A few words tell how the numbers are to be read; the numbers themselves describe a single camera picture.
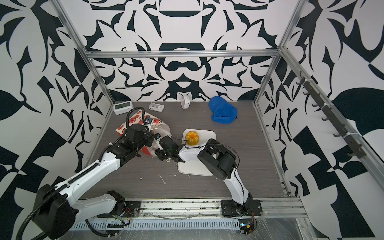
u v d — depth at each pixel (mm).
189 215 732
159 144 759
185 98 1115
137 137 615
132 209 739
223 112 1118
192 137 965
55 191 411
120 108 1109
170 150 739
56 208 392
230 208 744
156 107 1155
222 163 525
